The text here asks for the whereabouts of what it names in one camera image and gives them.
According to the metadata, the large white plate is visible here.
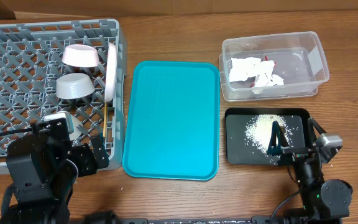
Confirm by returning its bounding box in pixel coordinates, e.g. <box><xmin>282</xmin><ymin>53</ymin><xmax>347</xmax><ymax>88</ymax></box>
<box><xmin>104</xmin><ymin>43</ymin><xmax>117</xmax><ymax>103</ymax></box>

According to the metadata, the pink bowl with food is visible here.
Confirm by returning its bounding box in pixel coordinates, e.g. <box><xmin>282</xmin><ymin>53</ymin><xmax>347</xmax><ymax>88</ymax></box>
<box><xmin>62</xmin><ymin>44</ymin><xmax>99</xmax><ymax>68</ymax></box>

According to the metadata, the black rectangular tray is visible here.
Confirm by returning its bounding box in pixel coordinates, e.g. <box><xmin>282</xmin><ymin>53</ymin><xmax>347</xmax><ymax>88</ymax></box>
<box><xmin>224</xmin><ymin>108</ymin><xmax>310</xmax><ymax>166</ymax></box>

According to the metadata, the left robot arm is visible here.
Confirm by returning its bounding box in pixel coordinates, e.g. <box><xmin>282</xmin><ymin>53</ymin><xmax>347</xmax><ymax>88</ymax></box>
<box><xmin>0</xmin><ymin>118</ymin><xmax>109</xmax><ymax>223</ymax></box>

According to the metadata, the grey bowl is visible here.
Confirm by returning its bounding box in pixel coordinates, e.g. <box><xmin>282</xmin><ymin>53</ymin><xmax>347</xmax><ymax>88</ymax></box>
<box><xmin>56</xmin><ymin>73</ymin><xmax>95</xmax><ymax>100</ymax></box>

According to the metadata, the pile of white rice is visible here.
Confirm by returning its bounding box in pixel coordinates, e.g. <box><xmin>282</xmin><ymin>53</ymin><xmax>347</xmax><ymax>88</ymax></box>
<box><xmin>244</xmin><ymin>114</ymin><xmax>293</xmax><ymax>166</ymax></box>

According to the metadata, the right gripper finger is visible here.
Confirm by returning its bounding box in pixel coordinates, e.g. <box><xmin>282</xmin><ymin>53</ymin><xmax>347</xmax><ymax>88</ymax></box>
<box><xmin>267</xmin><ymin>121</ymin><xmax>289</xmax><ymax>156</ymax></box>
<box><xmin>308</xmin><ymin>118</ymin><xmax>326</xmax><ymax>140</ymax></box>

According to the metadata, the clear plastic waste bin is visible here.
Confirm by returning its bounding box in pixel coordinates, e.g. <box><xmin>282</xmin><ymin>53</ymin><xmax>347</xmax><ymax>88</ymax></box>
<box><xmin>219</xmin><ymin>31</ymin><xmax>329</xmax><ymax>101</ymax></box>

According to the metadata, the grey plastic dishwasher rack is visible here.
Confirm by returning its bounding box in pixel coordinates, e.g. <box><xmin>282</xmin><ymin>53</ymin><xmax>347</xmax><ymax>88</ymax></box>
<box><xmin>0</xmin><ymin>19</ymin><xmax>127</xmax><ymax>175</ymax></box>

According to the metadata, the white wrapper waste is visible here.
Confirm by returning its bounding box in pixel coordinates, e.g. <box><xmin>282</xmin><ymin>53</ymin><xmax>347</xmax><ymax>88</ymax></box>
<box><xmin>229</xmin><ymin>57</ymin><xmax>284</xmax><ymax>87</ymax></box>

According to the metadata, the teal plastic serving tray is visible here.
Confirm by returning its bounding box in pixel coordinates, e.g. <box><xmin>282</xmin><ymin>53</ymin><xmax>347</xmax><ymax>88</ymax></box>
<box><xmin>122</xmin><ymin>60</ymin><xmax>220</xmax><ymax>181</ymax></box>

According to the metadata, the wooden chopstick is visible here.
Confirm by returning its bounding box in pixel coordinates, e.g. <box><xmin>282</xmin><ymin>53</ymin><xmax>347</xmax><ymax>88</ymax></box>
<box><xmin>103</xmin><ymin>102</ymin><xmax>108</xmax><ymax>138</ymax></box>

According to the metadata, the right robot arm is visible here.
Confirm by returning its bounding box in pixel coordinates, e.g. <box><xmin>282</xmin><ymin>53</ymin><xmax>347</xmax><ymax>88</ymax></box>
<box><xmin>267</xmin><ymin>118</ymin><xmax>353</xmax><ymax>223</ymax></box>

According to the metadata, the white paper cup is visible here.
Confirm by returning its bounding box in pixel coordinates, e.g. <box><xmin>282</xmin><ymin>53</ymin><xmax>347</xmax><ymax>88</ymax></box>
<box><xmin>69</xmin><ymin>116</ymin><xmax>82</xmax><ymax>141</ymax></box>

